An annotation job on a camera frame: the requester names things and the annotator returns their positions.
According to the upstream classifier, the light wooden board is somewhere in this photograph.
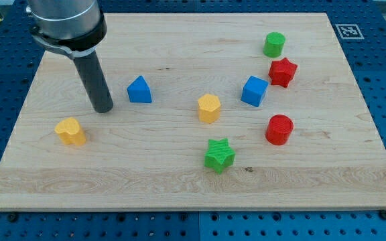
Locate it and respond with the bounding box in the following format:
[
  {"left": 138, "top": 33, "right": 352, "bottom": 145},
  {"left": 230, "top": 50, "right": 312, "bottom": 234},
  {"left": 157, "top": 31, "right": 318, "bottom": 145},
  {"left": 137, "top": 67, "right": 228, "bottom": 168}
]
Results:
[{"left": 0, "top": 13, "right": 386, "bottom": 212}]

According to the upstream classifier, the green star block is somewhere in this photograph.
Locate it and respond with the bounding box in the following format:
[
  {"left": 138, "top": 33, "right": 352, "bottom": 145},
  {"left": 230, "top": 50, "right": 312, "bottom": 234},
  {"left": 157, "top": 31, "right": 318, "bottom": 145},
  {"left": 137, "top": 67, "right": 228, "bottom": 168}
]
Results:
[{"left": 204, "top": 138, "right": 236, "bottom": 174}]

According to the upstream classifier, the yellow hexagon block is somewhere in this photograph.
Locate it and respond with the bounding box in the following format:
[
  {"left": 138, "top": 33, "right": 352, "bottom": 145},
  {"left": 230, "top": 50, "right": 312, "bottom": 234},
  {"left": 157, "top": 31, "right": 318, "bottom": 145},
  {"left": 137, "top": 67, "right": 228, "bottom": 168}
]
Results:
[{"left": 198, "top": 94, "right": 221, "bottom": 124}]

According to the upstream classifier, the blue triangle block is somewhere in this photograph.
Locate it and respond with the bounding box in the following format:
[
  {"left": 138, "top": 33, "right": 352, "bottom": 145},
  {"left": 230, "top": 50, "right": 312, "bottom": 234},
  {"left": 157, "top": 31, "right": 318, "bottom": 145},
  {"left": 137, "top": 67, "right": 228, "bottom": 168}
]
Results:
[{"left": 127, "top": 76, "right": 152, "bottom": 103}]

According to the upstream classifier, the yellow heart block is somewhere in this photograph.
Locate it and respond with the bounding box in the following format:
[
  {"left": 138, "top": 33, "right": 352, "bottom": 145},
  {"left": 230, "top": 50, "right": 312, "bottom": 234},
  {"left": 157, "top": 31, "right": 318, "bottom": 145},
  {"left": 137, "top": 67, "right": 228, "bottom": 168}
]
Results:
[{"left": 54, "top": 117, "right": 86, "bottom": 146}]

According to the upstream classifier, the green cylinder block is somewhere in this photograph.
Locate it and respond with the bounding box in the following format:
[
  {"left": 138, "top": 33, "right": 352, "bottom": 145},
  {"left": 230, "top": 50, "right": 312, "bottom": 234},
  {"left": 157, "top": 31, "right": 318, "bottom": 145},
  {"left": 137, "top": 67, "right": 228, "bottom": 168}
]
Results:
[{"left": 263, "top": 32, "right": 285, "bottom": 58}]

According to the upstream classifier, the red star block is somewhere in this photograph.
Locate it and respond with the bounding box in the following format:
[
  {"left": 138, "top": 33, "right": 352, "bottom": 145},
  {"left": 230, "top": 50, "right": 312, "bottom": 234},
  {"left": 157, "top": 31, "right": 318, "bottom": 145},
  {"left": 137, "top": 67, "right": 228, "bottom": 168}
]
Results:
[{"left": 268, "top": 58, "right": 298, "bottom": 88}]

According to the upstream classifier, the red cylinder block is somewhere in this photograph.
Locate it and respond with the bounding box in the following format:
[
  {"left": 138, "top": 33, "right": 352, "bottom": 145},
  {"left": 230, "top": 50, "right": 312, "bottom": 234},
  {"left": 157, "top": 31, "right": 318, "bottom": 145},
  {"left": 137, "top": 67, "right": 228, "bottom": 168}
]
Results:
[{"left": 265, "top": 114, "right": 294, "bottom": 145}]

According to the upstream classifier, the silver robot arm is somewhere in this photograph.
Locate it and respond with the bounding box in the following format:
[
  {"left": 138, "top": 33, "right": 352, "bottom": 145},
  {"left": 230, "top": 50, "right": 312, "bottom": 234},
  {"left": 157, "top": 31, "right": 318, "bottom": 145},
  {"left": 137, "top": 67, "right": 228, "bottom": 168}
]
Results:
[{"left": 25, "top": 0, "right": 113, "bottom": 113}]

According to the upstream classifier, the blue cube block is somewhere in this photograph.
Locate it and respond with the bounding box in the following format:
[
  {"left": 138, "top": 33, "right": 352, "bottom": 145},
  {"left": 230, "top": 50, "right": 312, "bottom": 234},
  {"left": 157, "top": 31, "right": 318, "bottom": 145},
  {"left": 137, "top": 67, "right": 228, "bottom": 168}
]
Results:
[{"left": 241, "top": 76, "right": 269, "bottom": 107}]

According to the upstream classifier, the white fiducial marker tag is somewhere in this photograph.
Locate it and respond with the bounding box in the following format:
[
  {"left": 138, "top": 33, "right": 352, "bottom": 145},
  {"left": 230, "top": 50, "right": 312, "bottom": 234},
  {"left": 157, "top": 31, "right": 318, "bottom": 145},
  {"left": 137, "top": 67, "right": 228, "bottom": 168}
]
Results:
[{"left": 335, "top": 23, "right": 364, "bottom": 39}]

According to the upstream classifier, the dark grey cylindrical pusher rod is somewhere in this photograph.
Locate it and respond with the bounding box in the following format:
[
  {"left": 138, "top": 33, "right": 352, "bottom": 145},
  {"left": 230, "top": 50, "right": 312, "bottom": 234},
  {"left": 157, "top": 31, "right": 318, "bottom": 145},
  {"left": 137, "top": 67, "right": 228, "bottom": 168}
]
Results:
[{"left": 73, "top": 51, "right": 113, "bottom": 113}]

